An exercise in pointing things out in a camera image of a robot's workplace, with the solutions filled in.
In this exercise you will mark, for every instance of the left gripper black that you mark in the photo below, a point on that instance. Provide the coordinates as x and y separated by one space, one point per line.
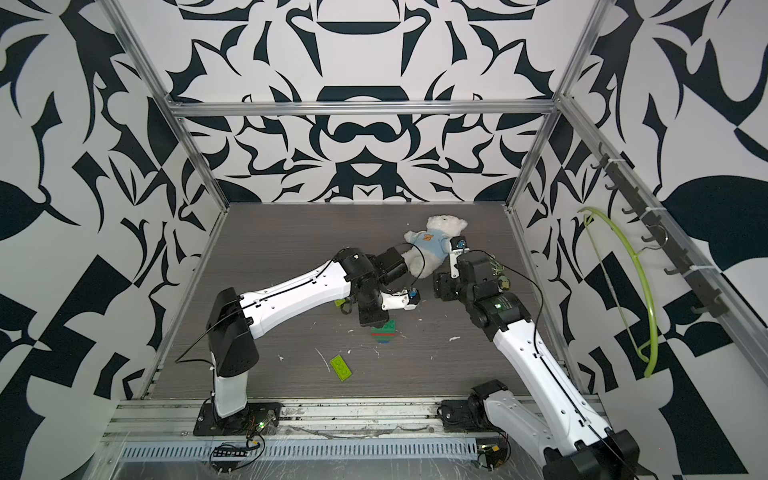
372 312

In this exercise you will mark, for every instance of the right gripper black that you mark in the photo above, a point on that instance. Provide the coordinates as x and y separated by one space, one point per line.
443 285

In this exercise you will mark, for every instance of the dark green lego brick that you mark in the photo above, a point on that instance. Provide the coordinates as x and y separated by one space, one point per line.
389 326

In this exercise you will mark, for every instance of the long lime lego brick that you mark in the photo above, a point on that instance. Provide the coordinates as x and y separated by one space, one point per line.
341 368

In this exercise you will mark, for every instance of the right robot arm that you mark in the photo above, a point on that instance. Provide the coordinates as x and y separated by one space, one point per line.
567 438

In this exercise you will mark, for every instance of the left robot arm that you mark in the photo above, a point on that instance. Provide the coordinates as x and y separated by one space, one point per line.
238 320

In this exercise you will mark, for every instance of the white teddy bear blue shirt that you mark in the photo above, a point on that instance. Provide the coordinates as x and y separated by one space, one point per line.
429 248

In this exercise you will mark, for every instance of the black connector box right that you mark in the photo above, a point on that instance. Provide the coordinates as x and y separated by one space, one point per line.
491 457

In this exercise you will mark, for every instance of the green plastic hanger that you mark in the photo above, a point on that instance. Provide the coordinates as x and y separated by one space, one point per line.
647 352

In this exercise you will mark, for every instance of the black usb hub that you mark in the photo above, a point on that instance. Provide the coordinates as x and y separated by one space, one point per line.
229 451

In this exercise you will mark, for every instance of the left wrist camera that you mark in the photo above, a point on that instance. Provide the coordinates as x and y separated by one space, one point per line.
406 299

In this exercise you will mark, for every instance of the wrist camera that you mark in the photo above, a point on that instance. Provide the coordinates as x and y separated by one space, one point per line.
458 246
406 299

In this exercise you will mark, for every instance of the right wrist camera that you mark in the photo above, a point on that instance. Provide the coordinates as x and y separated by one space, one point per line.
458 246

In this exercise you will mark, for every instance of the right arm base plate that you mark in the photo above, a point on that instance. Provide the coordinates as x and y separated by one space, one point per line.
469 415

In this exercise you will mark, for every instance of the white slotted cable duct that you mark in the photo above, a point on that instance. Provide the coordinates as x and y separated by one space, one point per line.
306 449

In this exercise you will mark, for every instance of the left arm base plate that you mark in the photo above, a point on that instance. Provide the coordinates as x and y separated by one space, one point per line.
256 417

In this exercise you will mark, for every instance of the black wall hook rail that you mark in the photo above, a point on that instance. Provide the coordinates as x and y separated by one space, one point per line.
660 236

